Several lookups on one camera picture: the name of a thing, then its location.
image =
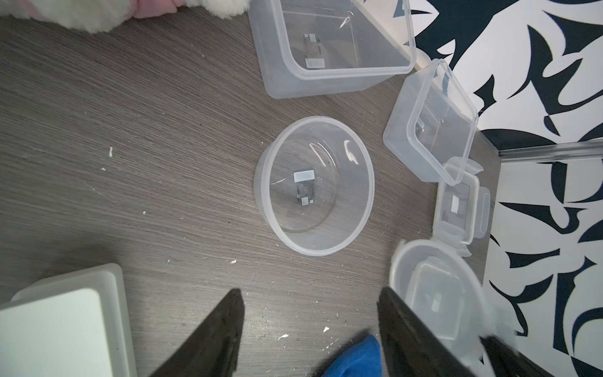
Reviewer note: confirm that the white teddy bear pink shirt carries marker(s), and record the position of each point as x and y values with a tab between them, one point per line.
103	15

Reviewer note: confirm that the white rectangular box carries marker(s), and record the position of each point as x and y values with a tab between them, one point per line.
75	324

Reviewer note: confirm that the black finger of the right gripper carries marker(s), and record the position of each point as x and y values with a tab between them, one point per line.
507	362

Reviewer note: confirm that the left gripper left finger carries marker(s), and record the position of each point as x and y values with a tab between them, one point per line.
213	348

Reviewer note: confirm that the clear rectangular lunch box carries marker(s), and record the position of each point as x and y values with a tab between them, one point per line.
432	126
310	48

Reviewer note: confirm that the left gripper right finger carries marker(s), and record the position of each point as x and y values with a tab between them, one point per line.
409	347

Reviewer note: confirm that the blue cleaning cloth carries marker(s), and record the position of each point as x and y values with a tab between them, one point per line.
361	360

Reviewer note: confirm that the round clear container lid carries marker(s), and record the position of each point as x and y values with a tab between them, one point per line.
441	289

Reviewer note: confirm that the round clear container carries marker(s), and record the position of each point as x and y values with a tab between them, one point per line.
315	186

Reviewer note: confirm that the aluminium frame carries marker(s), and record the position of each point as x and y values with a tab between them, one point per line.
551	153

